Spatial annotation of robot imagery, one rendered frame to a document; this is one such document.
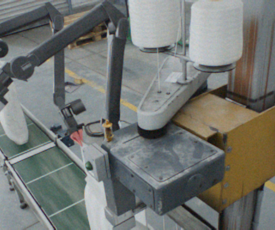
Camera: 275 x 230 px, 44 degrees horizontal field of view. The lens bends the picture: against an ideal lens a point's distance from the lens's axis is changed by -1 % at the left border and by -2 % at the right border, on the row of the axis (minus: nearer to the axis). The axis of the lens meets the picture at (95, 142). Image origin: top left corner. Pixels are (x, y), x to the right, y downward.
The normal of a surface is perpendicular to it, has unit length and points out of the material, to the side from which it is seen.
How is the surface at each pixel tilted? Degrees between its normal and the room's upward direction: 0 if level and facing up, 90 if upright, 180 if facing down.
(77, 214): 0
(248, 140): 90
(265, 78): 90
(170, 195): 90
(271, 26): 90
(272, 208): 0
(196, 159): 0
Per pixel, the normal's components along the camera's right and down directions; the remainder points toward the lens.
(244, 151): 0.50, 0.40
